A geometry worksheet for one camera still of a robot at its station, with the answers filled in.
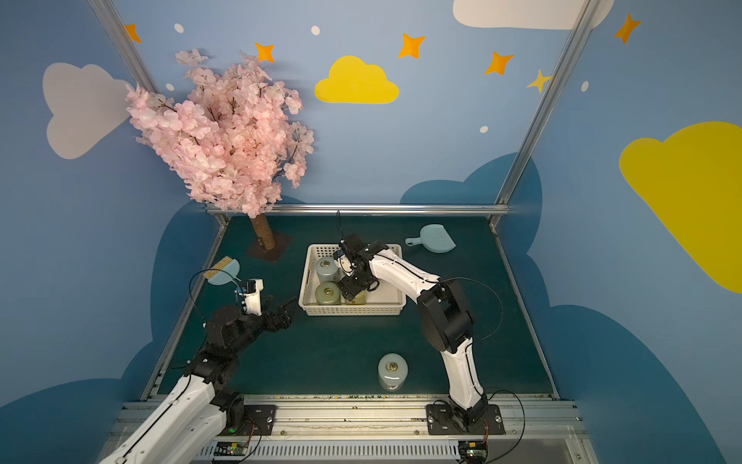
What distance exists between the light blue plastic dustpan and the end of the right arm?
0.36 m

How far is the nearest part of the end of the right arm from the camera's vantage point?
2.26 ft

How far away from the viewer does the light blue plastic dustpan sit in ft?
3.75
